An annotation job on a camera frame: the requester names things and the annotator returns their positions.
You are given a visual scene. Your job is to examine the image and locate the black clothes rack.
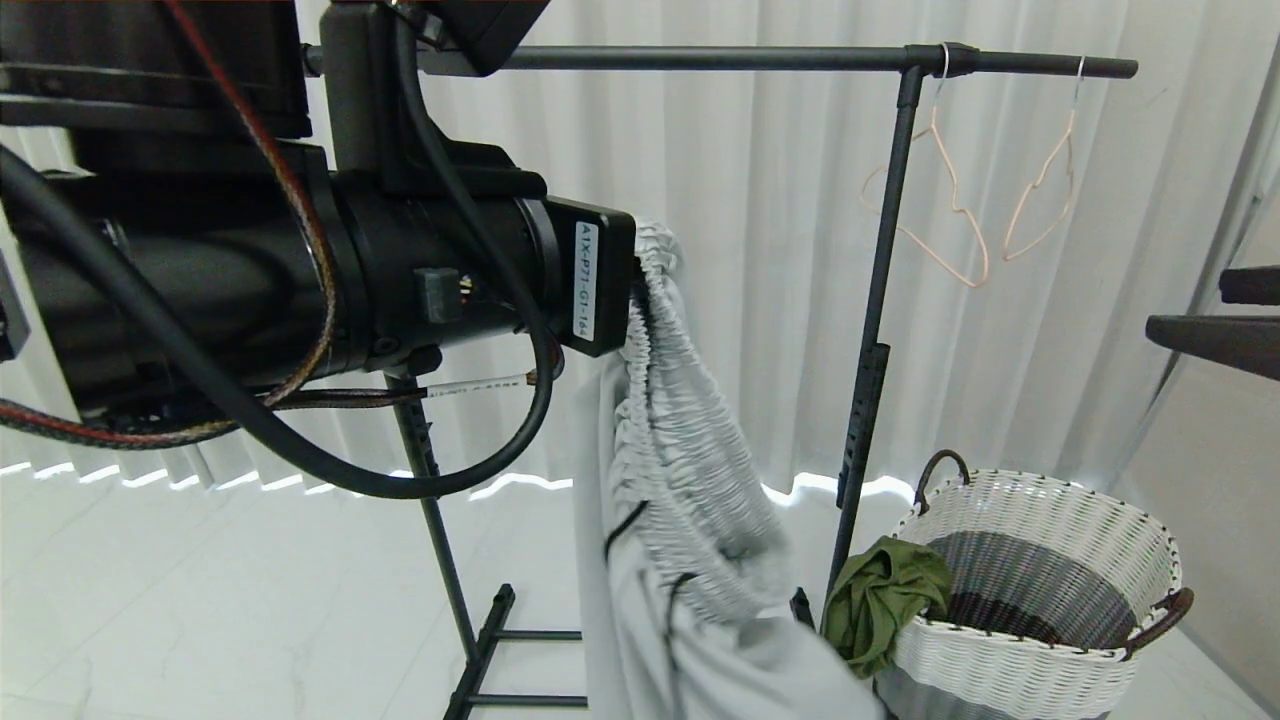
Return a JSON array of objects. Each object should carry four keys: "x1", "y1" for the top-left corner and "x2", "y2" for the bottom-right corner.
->
[{"x1": 300, "y1": 42, "x2": 1140, "y2": 720}]

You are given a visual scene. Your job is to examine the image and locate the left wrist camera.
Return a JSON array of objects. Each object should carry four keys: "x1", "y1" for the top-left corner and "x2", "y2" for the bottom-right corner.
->
[{"x1": 303, "y1": 0, "x2": 553, "y2": 193}]

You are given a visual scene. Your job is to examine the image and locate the black cable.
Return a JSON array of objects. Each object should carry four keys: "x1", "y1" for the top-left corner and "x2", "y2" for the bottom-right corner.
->
[{"x1": 0, "y1": 18, "x2": 558, "y2": 500}]

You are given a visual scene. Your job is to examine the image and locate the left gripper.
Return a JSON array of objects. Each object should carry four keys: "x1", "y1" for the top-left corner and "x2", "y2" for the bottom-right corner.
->
[{"x1": 20, "y1": 138, "x2": 638, "y2": 419}]

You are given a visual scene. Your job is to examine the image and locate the white laundry basket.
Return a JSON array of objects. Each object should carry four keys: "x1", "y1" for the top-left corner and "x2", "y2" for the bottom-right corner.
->
[{"x1": 874, "y1": 449, "x2": 1196, "y2": 720}]

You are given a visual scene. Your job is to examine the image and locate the pink clothes hanger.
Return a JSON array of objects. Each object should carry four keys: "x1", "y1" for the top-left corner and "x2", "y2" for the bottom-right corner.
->
[
  {"x1": 859, "y1": 45, "x2": 991, "y2": 289},
  {"x1": 1002, "y1": 57, "x2": 1087, "y2": 263}
]

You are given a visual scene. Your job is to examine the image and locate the pale grey shorts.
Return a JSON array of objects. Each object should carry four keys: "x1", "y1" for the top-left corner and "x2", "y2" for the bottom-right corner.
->
[{"x1": 572, "y1": 222, "x2": 887, "y2": 720}]

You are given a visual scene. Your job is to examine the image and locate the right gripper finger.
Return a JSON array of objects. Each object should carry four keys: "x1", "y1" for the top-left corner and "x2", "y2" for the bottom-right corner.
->
[
  {"x1": 1145, "y1": 314, "x2": 1280, "y2": 383},
  {"x1": 1218, "y1": 265, "x2": 1280, "y2": 307}
]

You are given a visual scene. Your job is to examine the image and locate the green garment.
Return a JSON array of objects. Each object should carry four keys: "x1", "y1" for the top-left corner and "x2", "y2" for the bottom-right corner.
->
[{"x1": 820, "y1": 536, "x2": 954, "y2": 682}]

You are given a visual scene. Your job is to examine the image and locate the white curtain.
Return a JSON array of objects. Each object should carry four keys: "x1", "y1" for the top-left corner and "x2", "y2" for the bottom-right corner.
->
[{"x1": 0, "y1": 0, "x2": 1280, "y2": 501}]

